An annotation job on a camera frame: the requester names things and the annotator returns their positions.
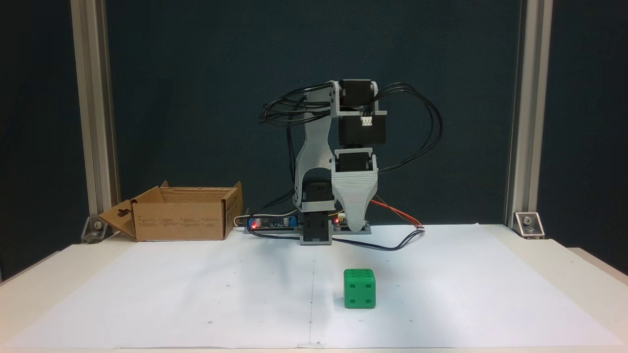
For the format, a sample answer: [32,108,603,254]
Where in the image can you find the aluminium frame post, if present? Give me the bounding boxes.
[70,0,121,231]
[504,0,554,228]

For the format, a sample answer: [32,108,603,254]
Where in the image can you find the metal corner bracket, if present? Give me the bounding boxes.
[514,212,545,240]
[81,216,109,244]

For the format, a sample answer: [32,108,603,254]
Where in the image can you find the green die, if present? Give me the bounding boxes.
[343,268,377,309]

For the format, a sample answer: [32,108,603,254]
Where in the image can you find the white usb cable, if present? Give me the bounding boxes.
[233,211,296,229]

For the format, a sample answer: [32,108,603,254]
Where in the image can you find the orange wires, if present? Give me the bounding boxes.
[370,198,425,230]

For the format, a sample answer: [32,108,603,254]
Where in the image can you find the black motor cable bundle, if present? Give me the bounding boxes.
[259,81,443,206]

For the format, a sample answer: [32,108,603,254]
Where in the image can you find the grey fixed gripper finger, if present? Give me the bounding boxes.
[333,172,379,234]

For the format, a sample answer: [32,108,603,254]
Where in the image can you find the white paper sheet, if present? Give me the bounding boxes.
[7,224,623,350]

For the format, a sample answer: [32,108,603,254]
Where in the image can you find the brown cardboard box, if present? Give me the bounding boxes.
[98,180,244,242]

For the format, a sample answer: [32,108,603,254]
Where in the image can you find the black cable with white plug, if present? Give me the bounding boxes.
[253,227,426,252]

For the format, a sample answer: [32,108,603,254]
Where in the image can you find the power board with blue part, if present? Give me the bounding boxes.
[244,215,301,234]

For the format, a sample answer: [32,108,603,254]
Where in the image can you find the controller board with jumper wires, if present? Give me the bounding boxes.
[334,216,372,235]

